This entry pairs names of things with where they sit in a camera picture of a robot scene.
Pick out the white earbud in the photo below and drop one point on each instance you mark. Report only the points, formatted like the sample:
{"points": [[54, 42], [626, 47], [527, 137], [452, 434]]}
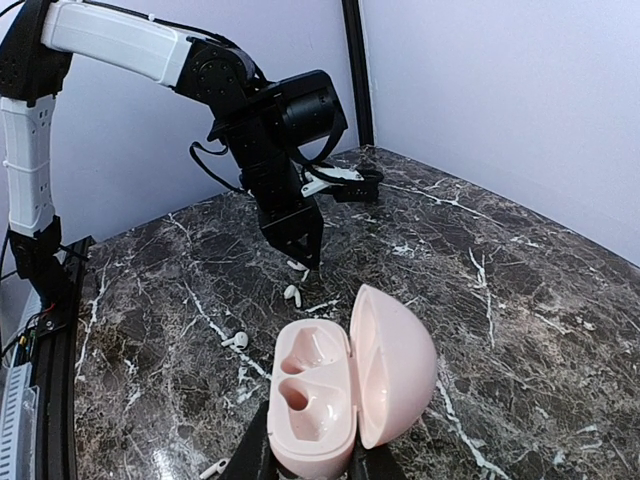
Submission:
{"points": [[299, 267], [239, 341], [291, 292], [215, 469]]}

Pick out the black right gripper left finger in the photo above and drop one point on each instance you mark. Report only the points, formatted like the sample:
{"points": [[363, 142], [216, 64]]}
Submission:
{"points": [[253, 459]]}

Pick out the black front aluminium rail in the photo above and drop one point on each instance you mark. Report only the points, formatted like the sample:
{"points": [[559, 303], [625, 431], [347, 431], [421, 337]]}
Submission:
{"points": [[54, 373]]}

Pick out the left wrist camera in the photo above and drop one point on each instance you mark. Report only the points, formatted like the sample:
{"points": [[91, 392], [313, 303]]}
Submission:
{"points": [[343, 184]]}

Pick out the black left frame post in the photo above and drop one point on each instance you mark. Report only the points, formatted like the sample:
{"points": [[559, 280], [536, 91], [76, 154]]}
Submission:
{"points": [[359, 71]]}

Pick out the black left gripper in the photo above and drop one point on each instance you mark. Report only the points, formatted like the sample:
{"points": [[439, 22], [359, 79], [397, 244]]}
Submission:
{"points": [[291, 223]]}

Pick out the pink earbud charging case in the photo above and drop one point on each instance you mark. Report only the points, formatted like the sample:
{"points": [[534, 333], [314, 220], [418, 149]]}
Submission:
{"points": [[333, 387]]}

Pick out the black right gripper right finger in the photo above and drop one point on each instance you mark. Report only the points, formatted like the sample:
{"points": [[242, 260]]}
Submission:
{"points": [[377, 463]]}

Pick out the white slotted cable duct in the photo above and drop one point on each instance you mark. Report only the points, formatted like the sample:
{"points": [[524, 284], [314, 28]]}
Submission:
{"points": [[18, 424]]}

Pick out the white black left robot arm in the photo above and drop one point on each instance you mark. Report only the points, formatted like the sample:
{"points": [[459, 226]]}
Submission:
{"points": [[274, 130]]}

